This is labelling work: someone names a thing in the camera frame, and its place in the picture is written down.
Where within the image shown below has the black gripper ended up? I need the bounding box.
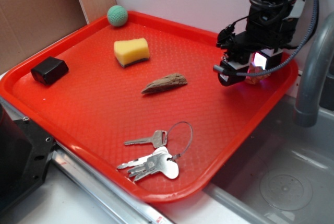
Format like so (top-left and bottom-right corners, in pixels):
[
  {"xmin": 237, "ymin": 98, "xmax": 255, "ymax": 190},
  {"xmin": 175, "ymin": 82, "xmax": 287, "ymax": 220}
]
[{"xmin": 213, "ymin": 2, "xmax": 299, "ymax": 86}]

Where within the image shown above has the tan spiral seashell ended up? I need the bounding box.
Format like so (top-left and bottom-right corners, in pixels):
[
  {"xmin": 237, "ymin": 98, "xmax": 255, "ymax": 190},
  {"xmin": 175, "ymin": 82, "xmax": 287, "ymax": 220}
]
[{"xmin": 244, "ymin": 62, "xmax": 269, "ymax": 86}]

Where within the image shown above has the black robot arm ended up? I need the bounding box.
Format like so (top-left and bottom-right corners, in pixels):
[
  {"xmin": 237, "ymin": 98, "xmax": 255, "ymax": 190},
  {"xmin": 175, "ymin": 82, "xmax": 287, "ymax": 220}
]
[{"xmin": 213, "ymin": 0, "xmax": 319, "ymax": 87}]

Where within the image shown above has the brown wood piece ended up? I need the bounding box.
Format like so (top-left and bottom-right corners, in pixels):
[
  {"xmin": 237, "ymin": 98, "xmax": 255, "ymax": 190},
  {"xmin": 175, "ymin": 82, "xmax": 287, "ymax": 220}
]
[{"xmin": 141, "ymin": 73, "xmax": 188, "ymax": 95}]

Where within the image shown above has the grey toy faucet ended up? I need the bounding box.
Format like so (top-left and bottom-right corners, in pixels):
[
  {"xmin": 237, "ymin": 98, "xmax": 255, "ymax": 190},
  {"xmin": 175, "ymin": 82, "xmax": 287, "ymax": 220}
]
[{"xmin": 293, "ymin": 13, "xmax": 333, "ymax": 127}]

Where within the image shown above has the red plastic tray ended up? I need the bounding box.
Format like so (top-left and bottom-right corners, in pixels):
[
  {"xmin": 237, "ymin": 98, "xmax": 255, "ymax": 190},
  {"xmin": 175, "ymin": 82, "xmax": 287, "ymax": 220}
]
[{"xmin": 1, "ymin": 12, "xmax": 298, "ymax": 203}]

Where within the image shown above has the grey plastic sink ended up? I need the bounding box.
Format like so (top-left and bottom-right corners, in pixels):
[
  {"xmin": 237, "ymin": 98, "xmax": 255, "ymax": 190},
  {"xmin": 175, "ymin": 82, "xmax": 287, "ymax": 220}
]
[{"xmin": 205, "ymin": 97, "xmax": 333, "ymax": 223}]

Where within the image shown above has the single silver key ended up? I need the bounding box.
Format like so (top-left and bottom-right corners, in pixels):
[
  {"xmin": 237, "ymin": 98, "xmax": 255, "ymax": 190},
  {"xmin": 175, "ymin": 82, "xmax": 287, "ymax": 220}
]
[{"xmin": 124, "ymin": 130, "xmax": 167, "ymax": 148}]

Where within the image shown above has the yellow sponge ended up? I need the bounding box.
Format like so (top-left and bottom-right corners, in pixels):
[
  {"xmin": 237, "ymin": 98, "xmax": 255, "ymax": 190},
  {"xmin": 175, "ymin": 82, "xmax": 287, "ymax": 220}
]
[{"xmin": 114, "ymin": 38, "xmax": 150, "ymax": 68}]

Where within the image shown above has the silver key bunch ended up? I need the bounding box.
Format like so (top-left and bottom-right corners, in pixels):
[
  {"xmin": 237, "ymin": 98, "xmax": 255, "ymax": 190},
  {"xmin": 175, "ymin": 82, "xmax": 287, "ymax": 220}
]
[{"xmin": 117, "ymin": 146, "xmax": 179, "ymax": 182}]

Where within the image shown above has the green knitted ball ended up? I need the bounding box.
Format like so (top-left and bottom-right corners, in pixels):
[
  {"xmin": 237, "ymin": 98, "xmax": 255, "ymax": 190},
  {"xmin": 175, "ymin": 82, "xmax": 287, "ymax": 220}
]
[{"xmin": 107, "ymin": 5, "xmax": 128, "ymax": 27}]

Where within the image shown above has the black rectangular box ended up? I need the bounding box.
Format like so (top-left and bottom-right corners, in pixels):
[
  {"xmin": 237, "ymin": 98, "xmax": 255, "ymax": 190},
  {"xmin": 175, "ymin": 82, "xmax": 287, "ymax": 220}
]
[{"xmin": 31, "ymin": 56, "xmax": 69, "ymax": 86}]

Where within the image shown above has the cardboard panel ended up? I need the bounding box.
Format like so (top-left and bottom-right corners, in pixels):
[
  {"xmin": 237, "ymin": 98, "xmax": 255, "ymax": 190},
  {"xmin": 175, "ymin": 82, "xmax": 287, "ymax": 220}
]
[{"xmin": 1, "ymin": 0, "xmax": 116, "ymax": 73}]

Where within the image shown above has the braided grey cable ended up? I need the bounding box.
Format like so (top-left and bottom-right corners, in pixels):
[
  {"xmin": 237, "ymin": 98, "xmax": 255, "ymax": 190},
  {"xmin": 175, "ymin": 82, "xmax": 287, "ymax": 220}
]
[{"xmin": 213, "ymin": 0, "xmax": 320, "ymax": 76}]

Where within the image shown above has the aluminium rail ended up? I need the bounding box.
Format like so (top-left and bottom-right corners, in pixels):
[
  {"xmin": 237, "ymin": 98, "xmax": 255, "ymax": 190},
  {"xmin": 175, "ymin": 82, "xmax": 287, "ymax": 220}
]
[{"xmin": 0, "ymin": 96, "xmax": 168, "ymax": 224}]

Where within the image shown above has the black metal bracket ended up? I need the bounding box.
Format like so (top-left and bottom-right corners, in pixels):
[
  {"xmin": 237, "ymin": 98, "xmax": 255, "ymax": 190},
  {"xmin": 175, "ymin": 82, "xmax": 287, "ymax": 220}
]
[{"xmin": 1, "ymin": 107, "xmax": 55, "ymax": 215}]

